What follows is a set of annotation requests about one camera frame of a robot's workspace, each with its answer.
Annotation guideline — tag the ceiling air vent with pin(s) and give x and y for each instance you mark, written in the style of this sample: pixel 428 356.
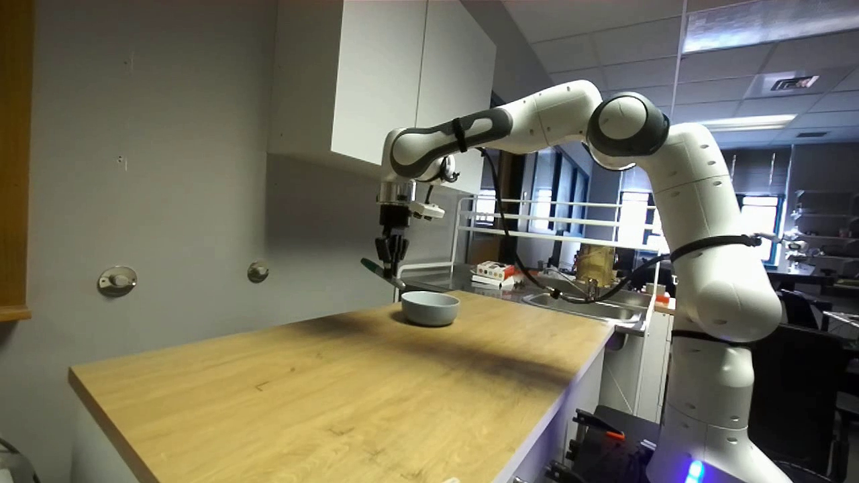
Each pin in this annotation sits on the ceiling air vent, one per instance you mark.
pixel 795 82

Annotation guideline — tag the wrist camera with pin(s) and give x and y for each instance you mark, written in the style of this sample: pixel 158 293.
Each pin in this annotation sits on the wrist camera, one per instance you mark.
pixel 428 210

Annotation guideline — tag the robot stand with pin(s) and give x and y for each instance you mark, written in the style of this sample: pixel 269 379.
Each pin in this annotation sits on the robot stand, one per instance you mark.
pixel 604 456

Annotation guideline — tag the wooden frame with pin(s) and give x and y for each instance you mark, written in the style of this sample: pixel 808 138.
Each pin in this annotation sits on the wooden frame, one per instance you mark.
pixel 13 161

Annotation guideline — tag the grey-blue bowl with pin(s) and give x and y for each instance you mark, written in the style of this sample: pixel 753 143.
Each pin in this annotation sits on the grey-blue bowl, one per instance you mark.
pixel 430 310

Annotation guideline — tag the yellowish translucent container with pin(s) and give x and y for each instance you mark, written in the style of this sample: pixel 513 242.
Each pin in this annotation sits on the yellowish translucent container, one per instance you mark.
pixel 596 265

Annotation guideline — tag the lab shelf with equipment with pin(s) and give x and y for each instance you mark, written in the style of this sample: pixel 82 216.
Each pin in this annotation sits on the lab shelf with equipment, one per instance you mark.
pixel 825 235

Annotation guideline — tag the steel sink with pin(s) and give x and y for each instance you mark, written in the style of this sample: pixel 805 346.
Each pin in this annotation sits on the steel sink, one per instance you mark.
pixel 584 308

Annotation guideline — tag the ceiling light panel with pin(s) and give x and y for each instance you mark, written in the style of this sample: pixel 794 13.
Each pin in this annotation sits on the ceiling light panel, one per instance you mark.
pixel 748 122
pixel 765 23

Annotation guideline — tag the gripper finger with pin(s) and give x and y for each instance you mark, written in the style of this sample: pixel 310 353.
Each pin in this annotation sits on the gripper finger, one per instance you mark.
pixel 382 251
pixel 400 249

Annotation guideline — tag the round metal wall fitting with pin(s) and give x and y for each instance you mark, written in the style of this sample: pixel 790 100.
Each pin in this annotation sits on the round metal wall fitting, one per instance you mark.
pixel 258 272
pixel 117 281

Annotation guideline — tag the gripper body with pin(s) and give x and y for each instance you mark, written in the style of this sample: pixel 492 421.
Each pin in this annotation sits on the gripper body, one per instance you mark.
pixel 394 216

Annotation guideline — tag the window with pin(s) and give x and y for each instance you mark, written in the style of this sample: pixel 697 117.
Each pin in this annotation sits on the window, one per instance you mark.
pixel 634 221
pixel 762 225

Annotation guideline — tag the dark green marker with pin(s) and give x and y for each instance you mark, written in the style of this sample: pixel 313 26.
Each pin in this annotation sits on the dark green marker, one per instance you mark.
pixel 372 267

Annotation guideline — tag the white wall cabinet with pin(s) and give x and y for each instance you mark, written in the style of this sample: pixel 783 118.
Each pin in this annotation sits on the white wall cabinet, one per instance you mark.
pixel 376 80

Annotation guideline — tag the stack of small boxes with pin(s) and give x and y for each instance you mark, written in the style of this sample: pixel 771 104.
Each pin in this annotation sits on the stack of small boxes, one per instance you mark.
pixel 495 274

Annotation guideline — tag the black clamp with orange trigger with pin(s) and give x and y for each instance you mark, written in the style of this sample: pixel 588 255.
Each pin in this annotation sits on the black clamp with orange trigger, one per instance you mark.
pixel 597 424

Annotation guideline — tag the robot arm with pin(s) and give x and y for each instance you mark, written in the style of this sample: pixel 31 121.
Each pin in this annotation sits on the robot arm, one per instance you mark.
pixel 698 201

